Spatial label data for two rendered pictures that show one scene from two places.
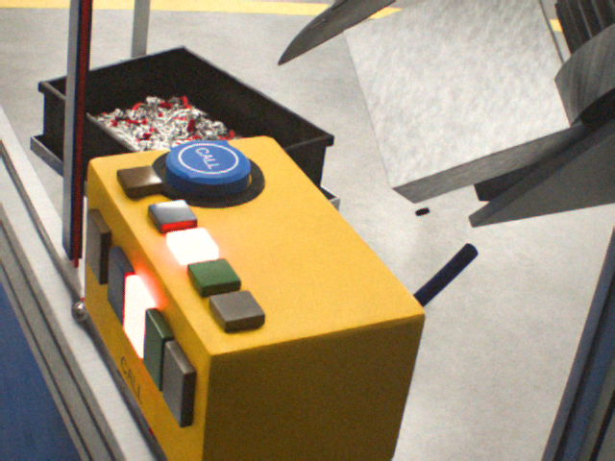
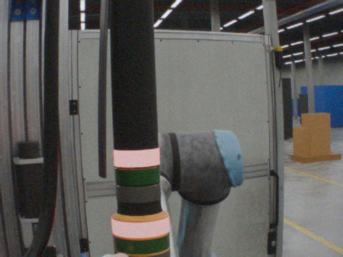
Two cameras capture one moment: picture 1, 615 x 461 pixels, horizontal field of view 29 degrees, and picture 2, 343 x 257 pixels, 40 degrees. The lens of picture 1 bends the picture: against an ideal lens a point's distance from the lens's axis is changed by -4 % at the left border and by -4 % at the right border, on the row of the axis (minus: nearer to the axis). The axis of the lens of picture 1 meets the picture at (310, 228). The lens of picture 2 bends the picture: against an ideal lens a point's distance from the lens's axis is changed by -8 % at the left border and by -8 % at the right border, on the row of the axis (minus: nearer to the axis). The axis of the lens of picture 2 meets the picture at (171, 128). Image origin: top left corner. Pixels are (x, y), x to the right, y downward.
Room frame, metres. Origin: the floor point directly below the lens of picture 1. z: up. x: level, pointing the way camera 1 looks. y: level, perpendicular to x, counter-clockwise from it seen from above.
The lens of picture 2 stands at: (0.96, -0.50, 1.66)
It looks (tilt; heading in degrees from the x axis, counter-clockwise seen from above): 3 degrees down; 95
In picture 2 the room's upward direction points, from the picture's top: 2 degrees counter-clockwise
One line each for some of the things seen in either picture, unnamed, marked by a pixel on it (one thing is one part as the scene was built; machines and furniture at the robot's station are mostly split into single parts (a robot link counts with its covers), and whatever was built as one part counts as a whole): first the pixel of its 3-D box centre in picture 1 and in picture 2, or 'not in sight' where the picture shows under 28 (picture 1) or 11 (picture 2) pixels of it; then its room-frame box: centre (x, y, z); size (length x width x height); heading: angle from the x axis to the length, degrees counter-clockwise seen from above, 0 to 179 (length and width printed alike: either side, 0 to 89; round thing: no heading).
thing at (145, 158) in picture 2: not in sight; (136, 156); (0.90, -0.13, 1.62); 0.03 x 0.03 x 0.01
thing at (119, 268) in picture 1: (120, 285); not in sight; (0.45, 0.08, 1.04); 0.02 x 0.01 x 0.03; 31
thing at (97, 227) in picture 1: (98, 247); not in sight; (0.47, 0.10, 1.04); 0.02 x 0.01 x 0.03; 31
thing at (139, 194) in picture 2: not in sight; (138, 191); (0.90, -0.13, 1.59); 0.03 x 0.03 x 0.01
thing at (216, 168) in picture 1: (207, 171); not in sight; (0.50, 0.05, 1.08); 0.04 x 0.04 x 0.02
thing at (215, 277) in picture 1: (213, 277); not in sight; (0.42, 0.04, 1.08); 0.02 x 0.02 x 0.01; 31
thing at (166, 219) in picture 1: (172, 216); not in sight; (0.46, 0.06, 1.08); 0.02 x 0.02 x 0.01; 31
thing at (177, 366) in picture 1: (178, 384); not in sight; (0.38, 0.04, 1.04); 0.02 x 0.01 x 0.03; 31
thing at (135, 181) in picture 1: (139, 181); not in sight; (0.48, 0.08, 1.08); 0.02 x 0.02 x 0.01; 31
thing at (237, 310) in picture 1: (236, 310); not in sight; (0.39, 0.02, 1.08); 0.02 x 0.02 x 0.01; 31
